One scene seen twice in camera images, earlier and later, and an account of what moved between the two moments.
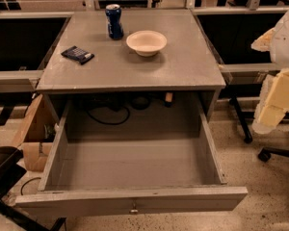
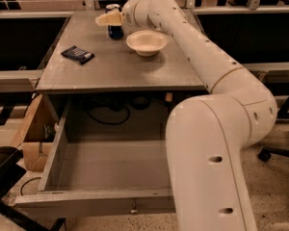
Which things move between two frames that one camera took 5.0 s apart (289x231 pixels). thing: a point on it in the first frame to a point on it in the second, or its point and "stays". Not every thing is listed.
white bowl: [146, 42] stays
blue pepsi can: [113, 18] stays
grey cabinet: [99, 80] stays
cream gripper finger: [262, 43] to [135, 15]
